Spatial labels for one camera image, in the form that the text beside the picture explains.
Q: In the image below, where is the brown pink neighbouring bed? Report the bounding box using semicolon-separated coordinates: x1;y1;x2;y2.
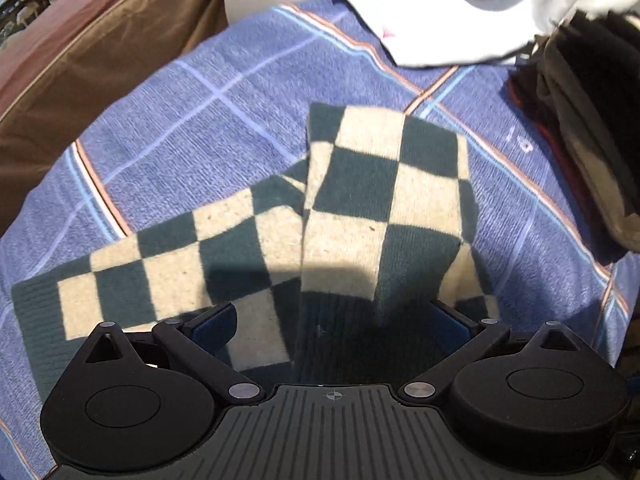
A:
1;0;228;229

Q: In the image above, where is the dark folded clothes stack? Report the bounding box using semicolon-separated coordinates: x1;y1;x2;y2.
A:
508;11;639;263

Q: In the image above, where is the blue plaid bed sheet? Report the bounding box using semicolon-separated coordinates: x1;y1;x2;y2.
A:
1;0;639;479

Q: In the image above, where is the green cream checkered sweater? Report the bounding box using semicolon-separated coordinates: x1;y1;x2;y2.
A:
12;103;498;394

